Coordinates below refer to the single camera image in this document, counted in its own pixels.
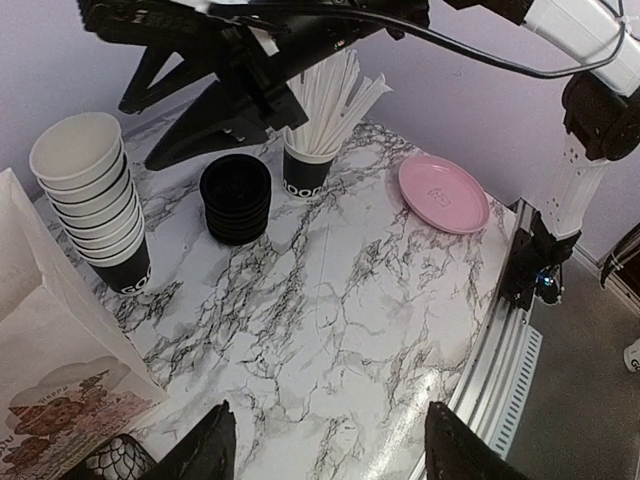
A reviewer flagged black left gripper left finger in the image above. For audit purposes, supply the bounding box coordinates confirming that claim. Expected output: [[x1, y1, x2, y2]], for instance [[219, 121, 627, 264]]
[[142, 401, 236, 480]]

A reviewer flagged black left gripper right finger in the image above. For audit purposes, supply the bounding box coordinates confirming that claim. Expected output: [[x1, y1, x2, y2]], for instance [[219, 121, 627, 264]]
[[425, 401, 528, 480]]

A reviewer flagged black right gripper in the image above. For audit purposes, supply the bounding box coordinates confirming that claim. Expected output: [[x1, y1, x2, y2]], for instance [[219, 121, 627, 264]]
[[78, 1, 428, 170]]

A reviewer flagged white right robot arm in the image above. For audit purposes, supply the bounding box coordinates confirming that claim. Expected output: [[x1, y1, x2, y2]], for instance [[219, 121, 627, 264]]
[[78, 1, 639, 247]]

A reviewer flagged white paper takeout bag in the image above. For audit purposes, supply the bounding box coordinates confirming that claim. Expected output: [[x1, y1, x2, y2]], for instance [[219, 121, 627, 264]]
[[1, 169, 168, 479]]

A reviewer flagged black floral tray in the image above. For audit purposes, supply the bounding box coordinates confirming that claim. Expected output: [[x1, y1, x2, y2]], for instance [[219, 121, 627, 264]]
[[61, 434, 157, 480]]

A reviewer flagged stack of black lids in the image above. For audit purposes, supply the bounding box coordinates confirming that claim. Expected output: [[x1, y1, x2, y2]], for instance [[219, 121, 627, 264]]
[[199, 154, 272, 246]]

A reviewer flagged stack of paper cups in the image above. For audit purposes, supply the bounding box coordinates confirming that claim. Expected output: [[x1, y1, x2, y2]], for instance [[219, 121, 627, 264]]
[[29, 112, 152, 296]]

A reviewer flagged black cup holding straws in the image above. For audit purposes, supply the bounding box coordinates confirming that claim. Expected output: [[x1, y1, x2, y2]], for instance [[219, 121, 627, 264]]
[[283, 133, 340, 200]]

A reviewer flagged pink plastic plate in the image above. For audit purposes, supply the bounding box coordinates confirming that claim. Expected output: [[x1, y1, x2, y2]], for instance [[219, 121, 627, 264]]
[[398, 154, 490, 235]]

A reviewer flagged aluminium table edge rail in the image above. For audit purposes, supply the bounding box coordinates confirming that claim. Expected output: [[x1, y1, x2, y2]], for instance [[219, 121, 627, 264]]
[[409, 197, 546, 480]]

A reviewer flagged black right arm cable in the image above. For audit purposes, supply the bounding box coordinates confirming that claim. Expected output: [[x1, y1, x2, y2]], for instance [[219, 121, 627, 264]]
[[209, 2, 632, 80]]

